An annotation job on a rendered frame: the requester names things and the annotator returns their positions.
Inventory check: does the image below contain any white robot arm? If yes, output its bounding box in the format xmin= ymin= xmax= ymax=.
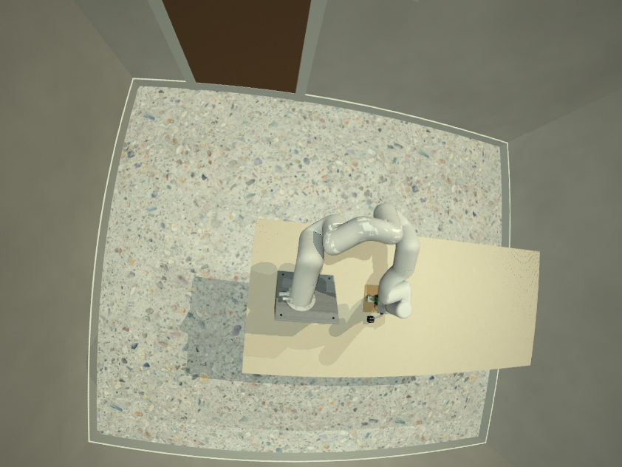
xmin=279 ymin=203 xmax=420 ymax=318

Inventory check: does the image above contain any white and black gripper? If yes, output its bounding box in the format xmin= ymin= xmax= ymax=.
xmin=375 ymin=298 xmax=391 ymax=315

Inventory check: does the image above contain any tan flat mat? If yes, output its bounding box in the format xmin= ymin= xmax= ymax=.
xmin=363 ymin=284 xmax=379 ymax=313

